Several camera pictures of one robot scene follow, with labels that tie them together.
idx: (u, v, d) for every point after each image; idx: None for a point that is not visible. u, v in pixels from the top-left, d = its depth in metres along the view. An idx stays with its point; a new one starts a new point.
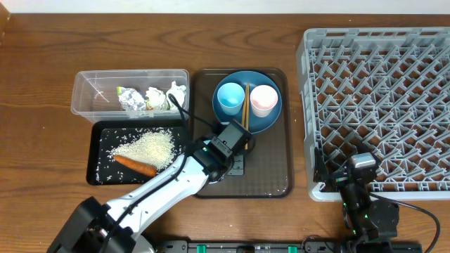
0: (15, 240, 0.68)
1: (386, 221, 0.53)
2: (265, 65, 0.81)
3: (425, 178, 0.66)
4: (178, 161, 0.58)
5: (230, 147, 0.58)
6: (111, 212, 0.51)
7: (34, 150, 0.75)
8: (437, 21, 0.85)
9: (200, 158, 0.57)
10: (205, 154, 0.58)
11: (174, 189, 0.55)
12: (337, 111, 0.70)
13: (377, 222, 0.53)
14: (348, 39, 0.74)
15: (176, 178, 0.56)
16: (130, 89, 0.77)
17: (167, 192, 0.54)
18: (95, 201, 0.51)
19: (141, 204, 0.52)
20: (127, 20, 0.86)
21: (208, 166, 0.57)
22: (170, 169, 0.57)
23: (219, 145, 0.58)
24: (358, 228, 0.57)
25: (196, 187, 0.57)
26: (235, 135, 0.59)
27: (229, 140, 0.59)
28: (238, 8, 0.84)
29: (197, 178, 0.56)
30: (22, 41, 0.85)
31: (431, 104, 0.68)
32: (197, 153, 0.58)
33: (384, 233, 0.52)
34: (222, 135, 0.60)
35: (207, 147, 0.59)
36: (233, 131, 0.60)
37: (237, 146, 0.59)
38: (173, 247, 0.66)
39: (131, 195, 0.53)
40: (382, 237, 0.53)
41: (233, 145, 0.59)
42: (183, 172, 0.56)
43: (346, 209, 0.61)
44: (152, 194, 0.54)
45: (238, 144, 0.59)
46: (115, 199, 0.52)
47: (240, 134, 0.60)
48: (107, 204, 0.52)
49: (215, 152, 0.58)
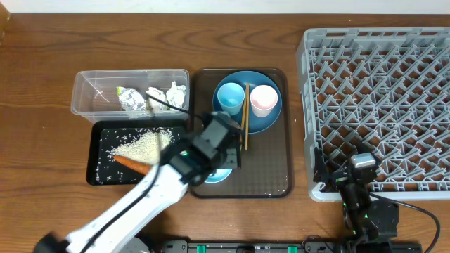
0: (15, 240, 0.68)
1: (385, 221, 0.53)
2: (265, 65, 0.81)
3: (425, 178, 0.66)
4: (150, 174, 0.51)
5: (214, 147, 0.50)
6: (72, 247, 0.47)
7: (34, 150, 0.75)
8: (437, 21, 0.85)
9: (178, 164, 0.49)
10: (185, 158, 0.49)
11: (145, 208, 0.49)
12: (337, 111, 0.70)
13: (377, 223, 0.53)
14: (348, 39, 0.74)
15: (145, 196, 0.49)
16: (130, 89, 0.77)
17: (139, 211, 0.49)
18: (53, 237, 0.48)
19: (105, 233, 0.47)
20: (127, 20, 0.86)
21: (188, 172, 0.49)
22: (142, 183, 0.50)
23: (202, 145, 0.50)
24: (358, 228, 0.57)
25: (175, 197, 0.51)
26: (221, 133, 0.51)
27: (214, 137, 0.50)
28: (238, 8, 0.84)
29: (171, 191, 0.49)
30: (22, 41, 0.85)
31: (431, 104, 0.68)
32: (174, 157, 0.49)
33: (384, 233, 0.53)
34: (206, 133, 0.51)
35: (187, 151, 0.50)
36: (217, 128, 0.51)
37: (222, 145, 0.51)
38: (173, 247, 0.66)
39: (94, 225, 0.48)
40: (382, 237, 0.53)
41: (217, 144, 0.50)
42: (155, 187, 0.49)
43: (346, 209, 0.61)
44: (118, 219, 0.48)
45: (222, 142, 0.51)
46: (76, 232, 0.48)
47: (224, 132, 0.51)
48: (68, 239, 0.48)
49: (197, 155, 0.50)
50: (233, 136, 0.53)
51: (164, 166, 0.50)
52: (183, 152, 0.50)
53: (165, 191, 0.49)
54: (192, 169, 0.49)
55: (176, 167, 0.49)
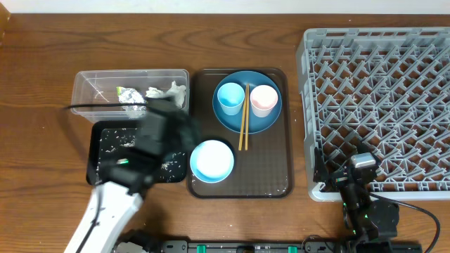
0: (15, 240, 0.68)
1: (385, 221, 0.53)
2: (265, 64, 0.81)
3: (425, 178, 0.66)
4: (93, 201, 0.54)
5: (156, 137, 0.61)
6: None
7: (34, 150, 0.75)
8: (437, 21, 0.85)
9: (124, 173, 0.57)
10: (128, 166, 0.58)
11: (100, 234, 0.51)
12: (337, 111, 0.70)
13: (377, 223, 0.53)
14: (348, 39, 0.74)
15: (97, 223, 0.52)
16: (130, 89, 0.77)
17: (95, 240, 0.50)
18: None
19: None
20: (127, 20, 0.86)
21: (136, 176, 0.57)
22: (88, 212, 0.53)
23: (140, 145, 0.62)
24: (358, 228, 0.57)
25: (129, 211, 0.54)
26: (157, 124, 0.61)
27: (150, 131, 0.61)
28: (238, 8, 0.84)
29: (119, 209, 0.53)
30: (22, 41, 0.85)
31: (431, 104, 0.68)
32: (116, 170, 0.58)
33: (384, 233, 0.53)
34: (144, 130, 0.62)
35: (124, 160, 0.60)
36: (150, 122, 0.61)
37: (159, 135, 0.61)
38: (173, 247, 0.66)
39: None
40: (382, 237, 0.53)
41: (155, 135, 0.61)
42: (103, 211, 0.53)
43: (346, 209, 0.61)
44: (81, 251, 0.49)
45: (165, 131, 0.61)
46: None
47: (157, 121, 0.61)
48: None
49: (143, 155, 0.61)
50: (179, 122, 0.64)
51: (106, 186, 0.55)
52: (123, 162, 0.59)
53: (114, 211, 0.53)
54: (137, 173, 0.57)
55: (121, 178, 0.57)
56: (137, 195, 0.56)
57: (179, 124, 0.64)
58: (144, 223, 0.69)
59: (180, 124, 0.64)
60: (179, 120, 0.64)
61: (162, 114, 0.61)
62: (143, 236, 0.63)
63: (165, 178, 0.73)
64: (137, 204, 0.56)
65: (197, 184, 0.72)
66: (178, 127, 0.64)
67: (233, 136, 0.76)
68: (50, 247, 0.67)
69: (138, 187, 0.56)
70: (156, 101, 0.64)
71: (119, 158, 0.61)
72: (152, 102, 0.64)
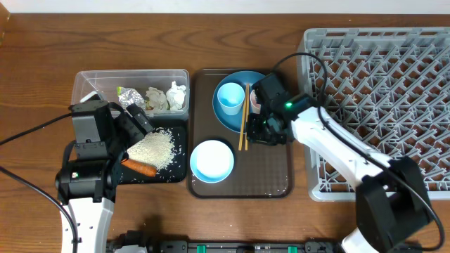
0: (14, 239, 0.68)
1: (273, 85, 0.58)
2: (265, 65, 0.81)
3: (426, 178, 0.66)
4: (64, 221, 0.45)
5: (99, 138, 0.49)
6: None
7: (32, 150, 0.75)
8: (436, 21, 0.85)
9: (81, 183, 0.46)
10: (81, 175, 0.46)
11: (87, 249, 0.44)
12: (337, 111, 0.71)
13: (266, 88, 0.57)
14: (348, 39, 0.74)
15: (79, 240, 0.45)
16: (130, 89, 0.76)
17: None
18: None
19: None
20: (126, 20, 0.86)
21: (97, 180, 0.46)
22: (65, 234, 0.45)
23: (85, 150, 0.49)
24: (264, 113, 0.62)
25: (103, 217, 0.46)
26: (91, 125, 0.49)
27: (90, 134, 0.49)
28: (238, 7, 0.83)
29: (95, 217, 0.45)
30: (22, 41, 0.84)
31: (431, 105, 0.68)
32: (71, 183, 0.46)
33: (265, 83, 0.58)
34: (81, 136, 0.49)
35: (73, 171, 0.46)
36: (83, 125, 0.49)
37: (103, 133, 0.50)
38: (173, 247, 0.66)
39: None
40: (278, 98, 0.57)
41: (100, 134, 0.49)
42: (79, 227, 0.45)
43: (254, 132, 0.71)
44: None
45: (107, 129, 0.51)
46: None
47: (92, 120, 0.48)
48: None
49: (92, 160, 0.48)
50: (131, 115, 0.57)
51: (72, 201, 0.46)
52: (74, 175, 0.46)
53: (91, 222, 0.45)
54: (95, 179, 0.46)
55: (81, 190, 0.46)
56: (107, 199, 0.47)
57: (130, 117, 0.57)
58: (144, 223, 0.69)
59: (124, 118, 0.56)
60: (134, 112, 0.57)
61: (91, 112, 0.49)
62: (143, 236, 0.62)
63: (165, 178, 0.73)
64: (107, 209, 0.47)
65: (197, 184, 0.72)
66: (125, 121, 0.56)
67: (233, 136, 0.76)
68: (49, 247, 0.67)
69: (103, 191, 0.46)
70: (84, 102, 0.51)
71: (63, 171, 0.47)
72: (76, 106, 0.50)
